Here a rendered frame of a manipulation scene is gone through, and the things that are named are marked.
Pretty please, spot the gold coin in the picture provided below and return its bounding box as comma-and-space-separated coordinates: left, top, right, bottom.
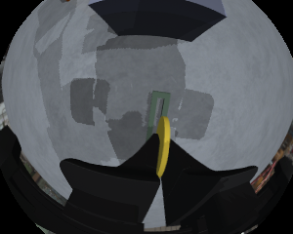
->
155, 117, 170, 178

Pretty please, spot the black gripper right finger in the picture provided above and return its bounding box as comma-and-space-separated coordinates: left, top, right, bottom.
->
161, 139, 259, 227

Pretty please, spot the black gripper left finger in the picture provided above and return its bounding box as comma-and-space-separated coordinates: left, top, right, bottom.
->
60, 133, 161, 223

